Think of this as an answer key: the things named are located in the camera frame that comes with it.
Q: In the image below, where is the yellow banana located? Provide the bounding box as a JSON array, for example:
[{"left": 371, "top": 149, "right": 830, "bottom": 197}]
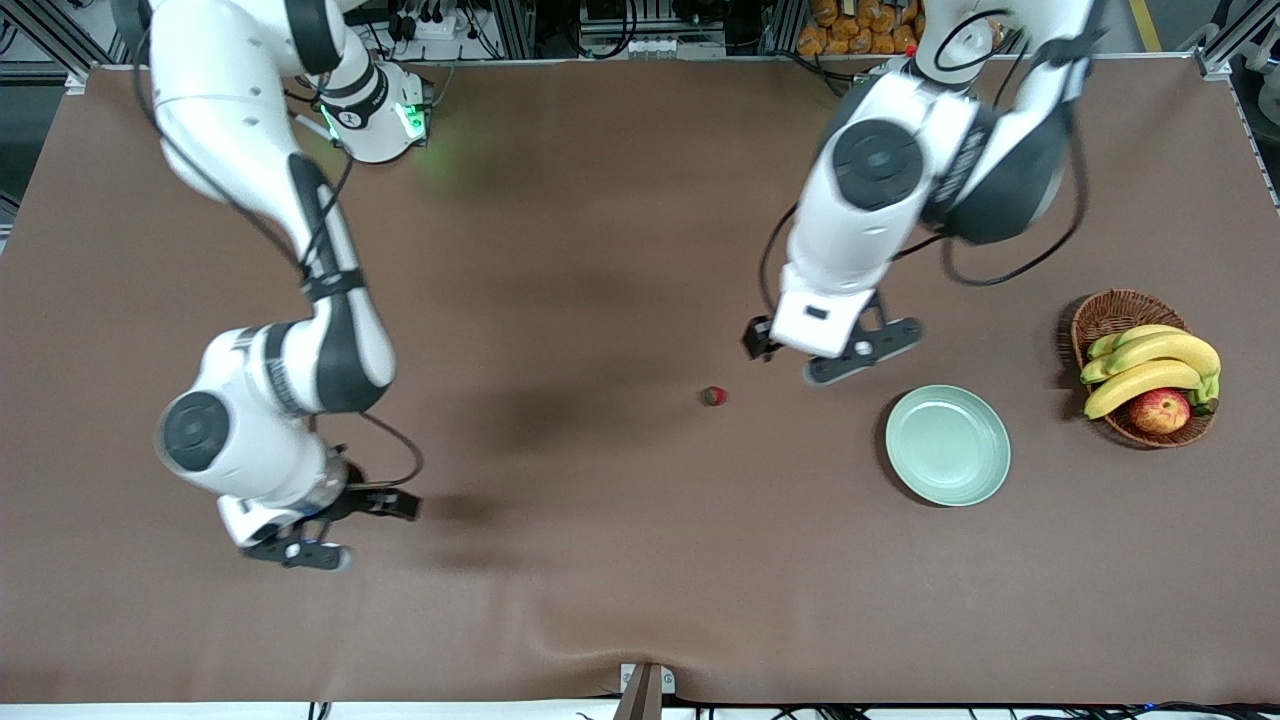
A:
[
  {"left": 1080, "top": 333, "right": 1222, "bottom": 386},
  {"left": 1085, "top": 360, "right": 1204, "bottom": 420}
]

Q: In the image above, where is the dark camera mast post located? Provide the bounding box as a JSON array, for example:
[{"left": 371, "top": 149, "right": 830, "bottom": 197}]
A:
[{"left": 612, "top": 666, "right": 664, "bottom": 720}]

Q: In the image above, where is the grey metal mounting bracket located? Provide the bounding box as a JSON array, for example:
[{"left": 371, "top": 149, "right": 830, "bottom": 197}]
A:
[{"left": 620, "top": 662, "right": 677, "bottom": 695}]

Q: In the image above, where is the white power strip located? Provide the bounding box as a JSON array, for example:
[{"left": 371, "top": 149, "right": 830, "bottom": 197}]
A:
[{"left": 400, "top": 8, "right": 463, "bottom": 43}]

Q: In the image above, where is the brown wicker basket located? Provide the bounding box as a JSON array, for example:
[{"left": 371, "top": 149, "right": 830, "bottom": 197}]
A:
[{"left": 1070, "top": 289, "right": 1218, "bottom": 449}]

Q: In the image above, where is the pile of golden bread rolls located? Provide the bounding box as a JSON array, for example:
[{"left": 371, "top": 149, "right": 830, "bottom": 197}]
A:
[{"left": 797, "top": 0, "right": 916, "bottom": 57}]

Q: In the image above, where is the red yellow apple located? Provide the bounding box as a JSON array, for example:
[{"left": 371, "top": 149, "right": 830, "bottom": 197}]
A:
[{"left": 1128, "top": 388, "right": 1192, "bottom": 436}]

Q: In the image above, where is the pale green round plate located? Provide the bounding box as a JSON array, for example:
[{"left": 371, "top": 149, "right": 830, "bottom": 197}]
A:
[{"left": 885, "top": 385, "right": 1012, "bottom": 508}]

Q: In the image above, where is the white terminal block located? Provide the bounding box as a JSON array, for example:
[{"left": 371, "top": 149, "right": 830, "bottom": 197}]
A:
[{"left": 628, "top": 35, "right": 728, "bottom": 59}]

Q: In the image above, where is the small green-tinged banana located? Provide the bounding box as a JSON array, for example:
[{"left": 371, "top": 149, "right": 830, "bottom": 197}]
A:
[{"left": 1088, "top": 324, "right": 1186, "bottom": 359}]

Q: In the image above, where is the brown table mat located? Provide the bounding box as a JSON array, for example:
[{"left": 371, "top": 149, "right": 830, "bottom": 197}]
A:
[{"left": 0, "top": 58, "right": 1280, "bottom": 706}]

